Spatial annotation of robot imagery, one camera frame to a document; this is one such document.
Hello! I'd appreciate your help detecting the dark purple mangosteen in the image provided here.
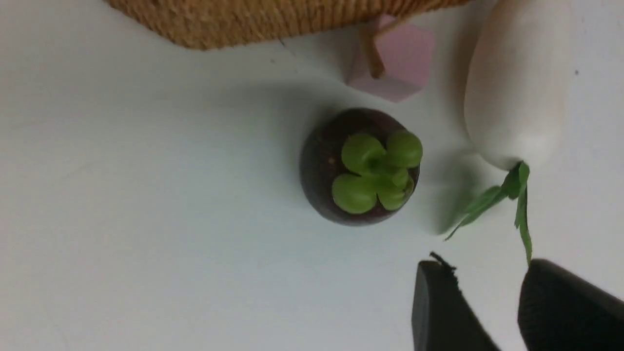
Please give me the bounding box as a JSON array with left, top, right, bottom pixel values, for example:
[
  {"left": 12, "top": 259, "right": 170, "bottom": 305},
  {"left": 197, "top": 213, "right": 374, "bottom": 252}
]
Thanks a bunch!
[{"left": 299, "top": 108, "right": 424, "bottom": 226}]

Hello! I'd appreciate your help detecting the woven wicker basket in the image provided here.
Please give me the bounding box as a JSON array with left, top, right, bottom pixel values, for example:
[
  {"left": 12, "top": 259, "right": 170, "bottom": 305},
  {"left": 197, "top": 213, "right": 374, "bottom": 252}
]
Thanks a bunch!
[{"left": 107, "top": 0, "right": 466, "bottom": 51}]

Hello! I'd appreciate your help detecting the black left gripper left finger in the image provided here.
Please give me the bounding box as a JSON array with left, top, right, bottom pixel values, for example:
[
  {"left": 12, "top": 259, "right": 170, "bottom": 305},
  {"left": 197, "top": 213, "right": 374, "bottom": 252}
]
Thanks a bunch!
[{"left": 411, "top": 253, "right": 499, "bottom": 351}]

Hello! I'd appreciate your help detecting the white radish with leaves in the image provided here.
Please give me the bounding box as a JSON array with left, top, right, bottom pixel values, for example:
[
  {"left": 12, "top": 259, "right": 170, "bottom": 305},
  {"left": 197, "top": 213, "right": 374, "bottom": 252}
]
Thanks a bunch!
[{"left": 446, "top": 0, "right": 575, "bottom": 264}]

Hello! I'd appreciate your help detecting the pink foam cube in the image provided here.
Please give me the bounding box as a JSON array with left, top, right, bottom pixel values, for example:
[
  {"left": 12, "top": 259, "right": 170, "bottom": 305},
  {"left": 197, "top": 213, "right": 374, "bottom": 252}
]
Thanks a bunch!
[{"left": 346, "top": 23, "right": 435, "bottom": 102}]

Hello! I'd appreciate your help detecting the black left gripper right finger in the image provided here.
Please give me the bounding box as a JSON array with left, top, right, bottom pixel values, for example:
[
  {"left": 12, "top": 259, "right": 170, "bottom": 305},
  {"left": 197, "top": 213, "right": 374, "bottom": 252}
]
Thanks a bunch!
[{"left": 517, "top": 258, "right": 624, "bottom": 351}]

